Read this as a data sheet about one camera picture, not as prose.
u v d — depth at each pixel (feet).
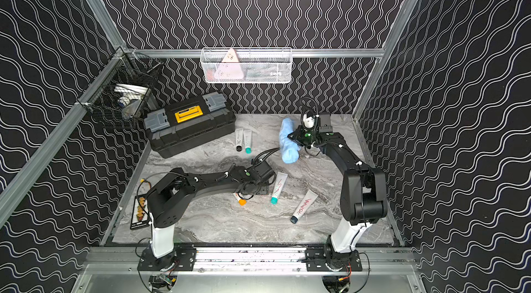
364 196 1.57
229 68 2.97
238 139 3.53
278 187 2.96
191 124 3.10
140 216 2.74
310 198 2.90
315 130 2.40
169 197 1.72
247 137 3.60
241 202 2.87
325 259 2.26
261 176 2.34
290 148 2.75
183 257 2.47
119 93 2.97
